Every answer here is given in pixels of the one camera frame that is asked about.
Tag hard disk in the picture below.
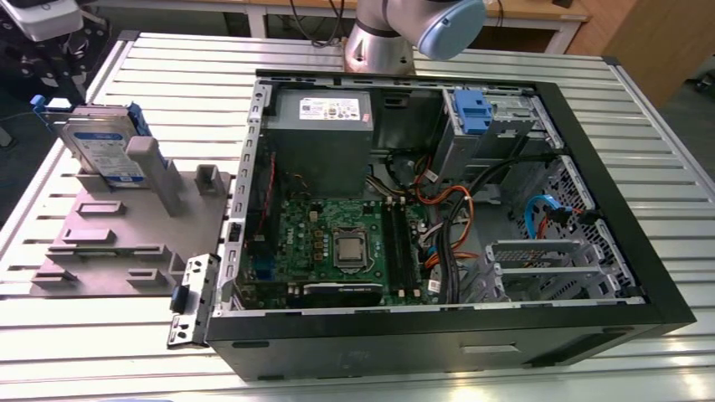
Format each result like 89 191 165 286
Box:
30 95 168 188

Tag red wire black connector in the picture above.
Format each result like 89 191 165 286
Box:
549 204 601 229

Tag metal disk bay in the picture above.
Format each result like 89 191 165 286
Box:
484 239 637 302

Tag grey parts rack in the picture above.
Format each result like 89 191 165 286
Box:
30 137 236 299

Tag grey power supply unit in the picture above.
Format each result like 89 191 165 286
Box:
261 88 374 200

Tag green motherboard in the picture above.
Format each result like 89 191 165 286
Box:
244 198 443 309

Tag silver CPU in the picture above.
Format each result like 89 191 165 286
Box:
336 238 365 265

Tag CPU socket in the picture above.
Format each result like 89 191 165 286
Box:
332 228 370 276

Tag blue drive latch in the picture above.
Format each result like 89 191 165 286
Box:
455 90 493 135

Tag black RAM slot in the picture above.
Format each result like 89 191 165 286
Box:
381 196 409 297
396 196 423 297

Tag black graphics card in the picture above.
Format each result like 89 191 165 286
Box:
286 281 385 309

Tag metal optical drive cage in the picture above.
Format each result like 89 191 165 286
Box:
435 85 563 181

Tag black open PC case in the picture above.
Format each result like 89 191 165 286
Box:
204 69 699 382

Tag brown wooden cabinet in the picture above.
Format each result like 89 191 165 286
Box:
568 0 715 106

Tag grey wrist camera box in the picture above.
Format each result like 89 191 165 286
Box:
0 0 85 43

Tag small blue bracket latch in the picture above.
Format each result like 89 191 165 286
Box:
169 286 190 313

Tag yellow black power wires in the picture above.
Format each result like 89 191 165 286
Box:
365 173 417 200

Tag orange wire bundle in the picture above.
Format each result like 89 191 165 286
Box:
416 183 481 269

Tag black cable bundle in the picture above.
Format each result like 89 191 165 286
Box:
437 152 563 305

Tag wooden desk white frame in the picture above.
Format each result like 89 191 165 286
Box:
244 0 593 54

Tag blue flat wire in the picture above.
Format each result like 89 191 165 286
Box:
524 194 565 244

